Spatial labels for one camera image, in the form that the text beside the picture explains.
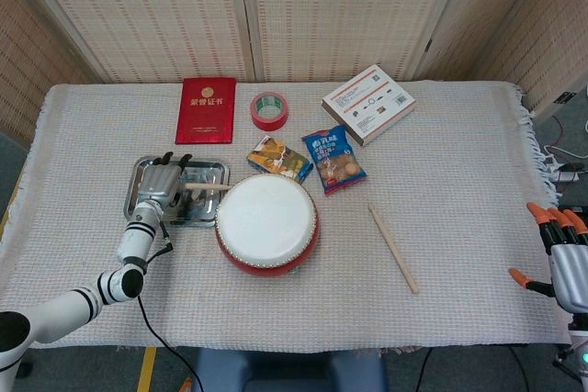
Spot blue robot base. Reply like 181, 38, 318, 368
191, 346, 388, 392

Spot red drum white skin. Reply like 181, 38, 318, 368
214, 174, 321, 278

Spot white woven tablecloth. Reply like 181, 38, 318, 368
0, 81, 573, 350

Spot stainless steel tray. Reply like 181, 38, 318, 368
122, 155, 231, 229

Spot white floor cable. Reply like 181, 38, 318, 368
544, 118, 588, 162

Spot red certificate folder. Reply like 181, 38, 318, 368
175, 77, 237, 145

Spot red floor cable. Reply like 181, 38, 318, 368
549, 114, 565, 148

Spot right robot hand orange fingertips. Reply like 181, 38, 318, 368
507, 202, 588, 319

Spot blue snack bag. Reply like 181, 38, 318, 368
300, 125, 368, 196

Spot bamboo folding screen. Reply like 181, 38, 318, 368
0, 0, 588, 148

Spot white cardboard product box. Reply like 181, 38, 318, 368
321, 64, 417, 149

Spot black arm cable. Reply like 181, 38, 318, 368
136, 219, 206, 392

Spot red tape roll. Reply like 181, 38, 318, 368
250, 92, 290, 131

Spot yellow green snack packet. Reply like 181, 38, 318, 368
245, 135, 314, 183

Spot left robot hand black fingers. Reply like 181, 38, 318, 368
136, 151, 194, 209

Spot white power strip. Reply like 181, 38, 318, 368
553, 164, 582, 183

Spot wooden drumstick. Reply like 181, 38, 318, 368
367, 205, 420, 295
183, 182, 233, 192

